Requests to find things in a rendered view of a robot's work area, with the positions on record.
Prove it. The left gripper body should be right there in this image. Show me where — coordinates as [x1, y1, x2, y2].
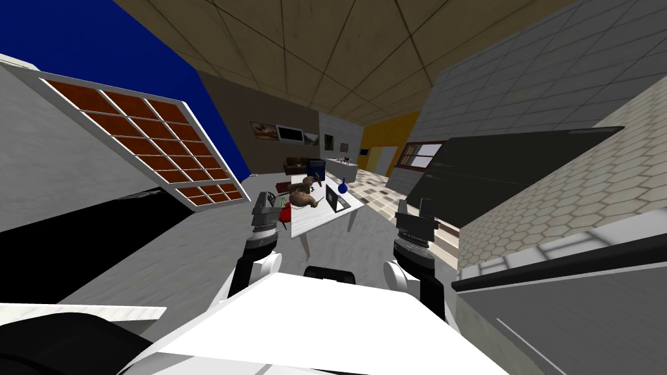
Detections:
[251, 205, 283, 234]

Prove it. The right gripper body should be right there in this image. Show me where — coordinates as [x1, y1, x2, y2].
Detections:
[393, 212, 440, 243]

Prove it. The brown sofa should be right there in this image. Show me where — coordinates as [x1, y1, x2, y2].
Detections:
[283, 156, 309, 176]

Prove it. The white table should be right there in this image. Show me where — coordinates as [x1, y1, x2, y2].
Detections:
[275, 173, 365, 261]

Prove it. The pale door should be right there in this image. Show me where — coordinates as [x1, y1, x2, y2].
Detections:
[373, 146, 400, 178]

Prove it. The brown framed window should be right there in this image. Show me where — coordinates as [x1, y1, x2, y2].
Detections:
[395, 141, 446, 171]

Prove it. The white counter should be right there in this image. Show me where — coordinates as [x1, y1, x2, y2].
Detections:
[325, 156, 360, 184]

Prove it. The brown landscape picture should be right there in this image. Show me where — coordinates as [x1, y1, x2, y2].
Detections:
[249, 121, 279, 141]

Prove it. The dark grey cabinet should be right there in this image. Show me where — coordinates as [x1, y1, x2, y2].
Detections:
[405, 126, 625, 229]

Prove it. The white window with brown panes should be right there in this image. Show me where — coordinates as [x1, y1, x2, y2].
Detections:
[9, 66, 251, 213]

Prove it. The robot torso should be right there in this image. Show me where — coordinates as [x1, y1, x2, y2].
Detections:
[119, 265, 511, 375]

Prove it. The grey appliance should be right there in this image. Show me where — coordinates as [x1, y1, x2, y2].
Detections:
[452, 260, 667, 375]

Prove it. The black wall television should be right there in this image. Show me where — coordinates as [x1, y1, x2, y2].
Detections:
[276, 124, 305, 145]

